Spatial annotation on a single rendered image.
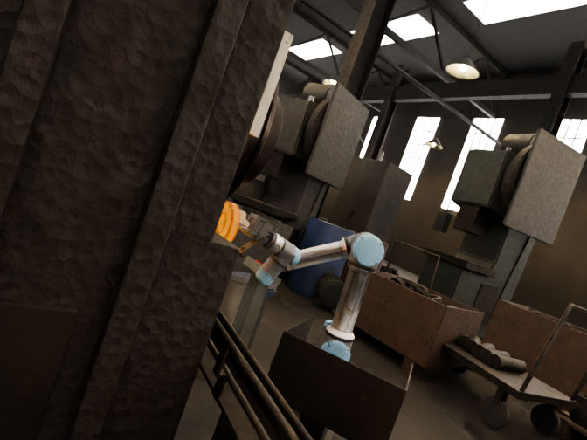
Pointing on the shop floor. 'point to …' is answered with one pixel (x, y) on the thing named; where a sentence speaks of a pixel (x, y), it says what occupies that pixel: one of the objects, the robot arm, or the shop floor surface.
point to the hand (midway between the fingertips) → (227, 218)
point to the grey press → (309, 154)
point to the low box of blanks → (414, 322)
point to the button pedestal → (251, 302)
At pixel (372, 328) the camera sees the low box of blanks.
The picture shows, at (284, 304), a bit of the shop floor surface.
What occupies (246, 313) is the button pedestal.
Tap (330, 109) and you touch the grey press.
